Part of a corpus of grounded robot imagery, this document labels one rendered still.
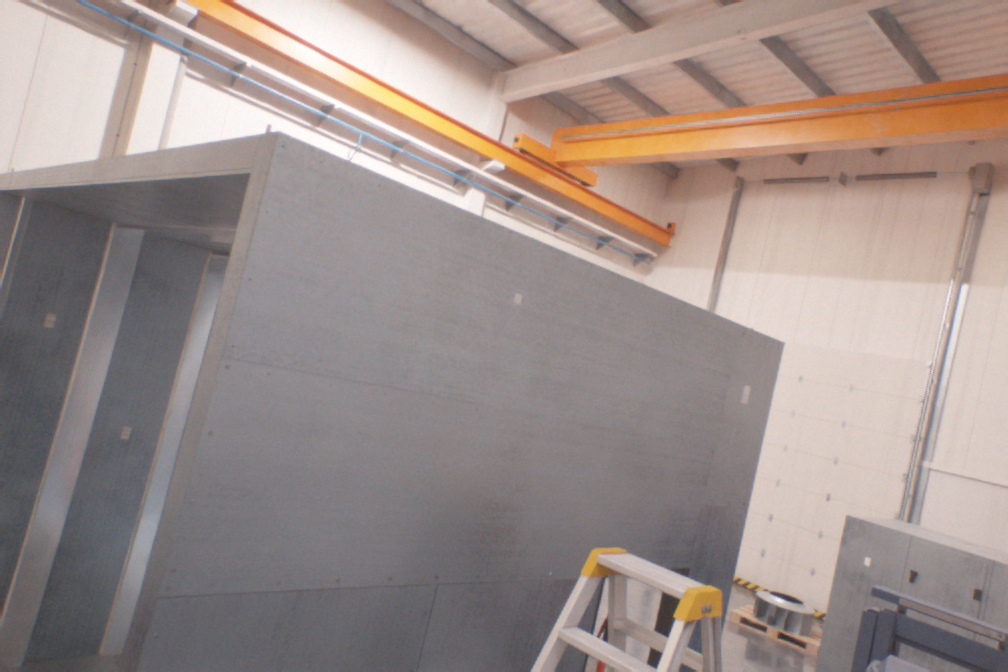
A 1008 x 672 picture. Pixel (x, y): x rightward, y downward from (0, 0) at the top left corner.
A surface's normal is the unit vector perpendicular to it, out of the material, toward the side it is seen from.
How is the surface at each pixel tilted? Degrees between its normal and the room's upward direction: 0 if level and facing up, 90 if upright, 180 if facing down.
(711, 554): 90
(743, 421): 90
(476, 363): 90
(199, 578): 90
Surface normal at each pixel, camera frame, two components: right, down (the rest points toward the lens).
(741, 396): 0.68, 0.13
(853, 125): -0.70, -0.19
